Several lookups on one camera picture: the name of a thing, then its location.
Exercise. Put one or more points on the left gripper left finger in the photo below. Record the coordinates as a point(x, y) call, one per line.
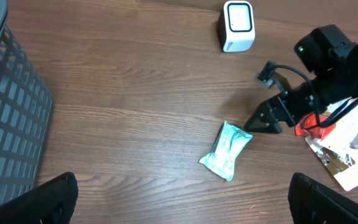
point(52, 202)

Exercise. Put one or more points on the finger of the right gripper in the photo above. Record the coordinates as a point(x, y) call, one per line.
point(263, 120)

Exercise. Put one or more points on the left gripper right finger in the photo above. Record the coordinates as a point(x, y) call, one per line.
point(311, 202)

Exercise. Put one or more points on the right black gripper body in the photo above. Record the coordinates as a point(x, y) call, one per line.
point(291, 105)

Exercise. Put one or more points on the orange spaghetti pasta package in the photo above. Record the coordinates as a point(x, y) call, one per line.
point(314, 127)

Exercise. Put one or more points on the mint green wipes pack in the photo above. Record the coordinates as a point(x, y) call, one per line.
point(228, 145)

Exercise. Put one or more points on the beige snack bag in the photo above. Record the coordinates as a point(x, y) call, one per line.
point(338, 150)

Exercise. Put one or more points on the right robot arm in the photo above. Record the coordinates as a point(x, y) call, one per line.
point(333, 59)

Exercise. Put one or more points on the white barcode scanner stand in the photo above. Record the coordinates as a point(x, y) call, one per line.
point(236, 26)

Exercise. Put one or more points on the grey plastic mesh basket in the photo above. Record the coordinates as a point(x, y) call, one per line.
point(25, 116)

